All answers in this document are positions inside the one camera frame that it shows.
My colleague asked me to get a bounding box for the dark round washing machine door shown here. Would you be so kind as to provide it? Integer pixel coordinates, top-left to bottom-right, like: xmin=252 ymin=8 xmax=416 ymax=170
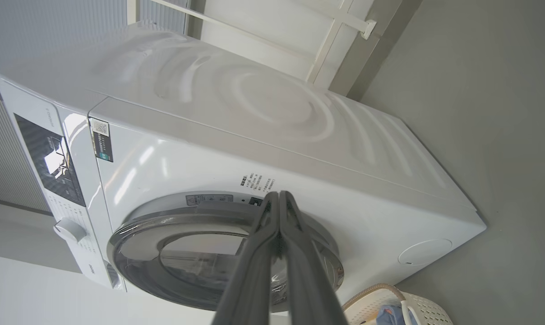
xmin=107 ymin=192 xmax=345 ymax=313

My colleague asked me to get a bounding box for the white washer dial knob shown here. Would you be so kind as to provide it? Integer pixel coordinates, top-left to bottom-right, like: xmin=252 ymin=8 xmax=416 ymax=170
xmin=54 ymin=219 xmax=87 ymax=243

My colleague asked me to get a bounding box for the white front-load washing machine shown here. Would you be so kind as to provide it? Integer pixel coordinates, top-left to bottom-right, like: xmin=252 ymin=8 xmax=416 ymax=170
xmin=0 ymin=23 xmax=487 ymax=313

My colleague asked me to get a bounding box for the blue cake print garment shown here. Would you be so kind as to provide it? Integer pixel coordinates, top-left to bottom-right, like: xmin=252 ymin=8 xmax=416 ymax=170
xmin=375 ymin=305 xmax=417 ymax=325

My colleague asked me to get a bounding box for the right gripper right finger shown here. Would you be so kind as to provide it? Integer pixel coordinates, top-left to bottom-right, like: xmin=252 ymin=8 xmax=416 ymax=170
xmin=280 ymin=191 xmax=349 ymax=325

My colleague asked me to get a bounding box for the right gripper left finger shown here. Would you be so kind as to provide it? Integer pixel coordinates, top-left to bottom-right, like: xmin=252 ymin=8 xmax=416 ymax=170
xmin=211 ymin=192 xmax=280 ymax=325

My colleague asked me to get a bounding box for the cream perforated laundry basket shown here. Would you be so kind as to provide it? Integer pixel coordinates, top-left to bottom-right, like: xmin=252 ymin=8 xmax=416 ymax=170
xmin=342 ymin=283 xmax=453 ymax=325

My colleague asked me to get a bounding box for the QR code sticker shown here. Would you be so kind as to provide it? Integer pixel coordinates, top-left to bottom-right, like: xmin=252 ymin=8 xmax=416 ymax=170
xmin=89 ymin=118 xmax=114 ymax=163

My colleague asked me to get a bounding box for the black washer control display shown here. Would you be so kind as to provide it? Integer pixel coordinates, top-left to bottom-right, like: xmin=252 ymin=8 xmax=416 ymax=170
xmin=14 ymin=113 xmax=86 ymax=207

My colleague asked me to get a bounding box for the grey warning sticker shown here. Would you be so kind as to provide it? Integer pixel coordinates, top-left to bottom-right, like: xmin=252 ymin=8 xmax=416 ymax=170
xmin=186 ymin=195 xmax=234 ymax=206

